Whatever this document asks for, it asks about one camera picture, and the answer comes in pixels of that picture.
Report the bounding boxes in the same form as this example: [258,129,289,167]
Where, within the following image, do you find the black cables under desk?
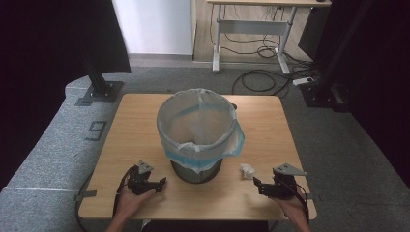
[209,4,293,60]

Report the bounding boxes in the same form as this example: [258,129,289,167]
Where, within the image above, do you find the white power strip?
[292,76,315,87]

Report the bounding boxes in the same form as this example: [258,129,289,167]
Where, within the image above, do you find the crumpled white paper ball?
[239,162,256,181]

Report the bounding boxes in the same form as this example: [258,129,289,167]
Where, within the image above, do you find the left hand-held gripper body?
[127,159,159,196]

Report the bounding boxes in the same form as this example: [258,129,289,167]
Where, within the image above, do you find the dark mesh trash bin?
[169,158,223,185]

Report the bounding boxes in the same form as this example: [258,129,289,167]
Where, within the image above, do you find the person's left hand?
[114,186,157,218]

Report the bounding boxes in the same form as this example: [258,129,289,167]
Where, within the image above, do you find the white panel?
[111,0,195,56]

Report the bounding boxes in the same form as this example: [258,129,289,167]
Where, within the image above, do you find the black metal stand with base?
[74,47,125,107]
[299,0,375,113]

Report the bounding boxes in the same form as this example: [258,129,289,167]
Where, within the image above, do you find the black curtain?
[313,0,410,189]
[0,0,132,191]

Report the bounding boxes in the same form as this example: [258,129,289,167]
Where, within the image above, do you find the white desk frame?
[206,0,333,75]

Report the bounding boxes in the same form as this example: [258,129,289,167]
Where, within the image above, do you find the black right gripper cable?
[279,179,311,224]

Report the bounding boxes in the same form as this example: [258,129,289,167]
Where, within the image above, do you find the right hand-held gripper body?
[264,162,308,199]

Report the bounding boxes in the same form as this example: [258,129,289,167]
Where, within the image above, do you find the person's dark clothing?
[140,219,271,232]

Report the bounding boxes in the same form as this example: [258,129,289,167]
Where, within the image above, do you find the black cable loop on floor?
[231,69,321,99]

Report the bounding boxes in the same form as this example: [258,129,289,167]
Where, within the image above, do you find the person's right hand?
[272,189,308,220]

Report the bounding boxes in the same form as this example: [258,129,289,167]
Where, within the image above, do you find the trash bin with blue bag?
[156,87,246,174]

